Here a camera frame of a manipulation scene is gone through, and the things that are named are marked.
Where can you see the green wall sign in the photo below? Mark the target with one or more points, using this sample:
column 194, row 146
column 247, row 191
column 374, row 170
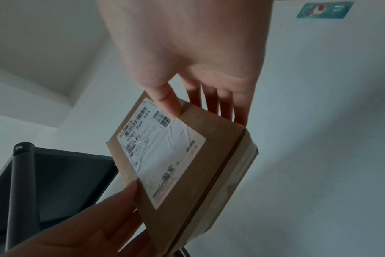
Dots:
column 324, row 10

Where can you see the person's left hand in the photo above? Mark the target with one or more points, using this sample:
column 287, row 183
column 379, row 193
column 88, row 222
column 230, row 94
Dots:
column 84, row 231

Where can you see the black metal shelf rack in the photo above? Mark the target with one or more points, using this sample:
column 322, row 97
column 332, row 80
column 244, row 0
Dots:
column 53, row 180

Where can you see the brown cardboard parcel white label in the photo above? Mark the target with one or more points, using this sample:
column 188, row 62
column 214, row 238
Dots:
column 186, row 175

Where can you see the person's right hand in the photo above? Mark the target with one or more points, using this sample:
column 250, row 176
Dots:
column 192, row 37

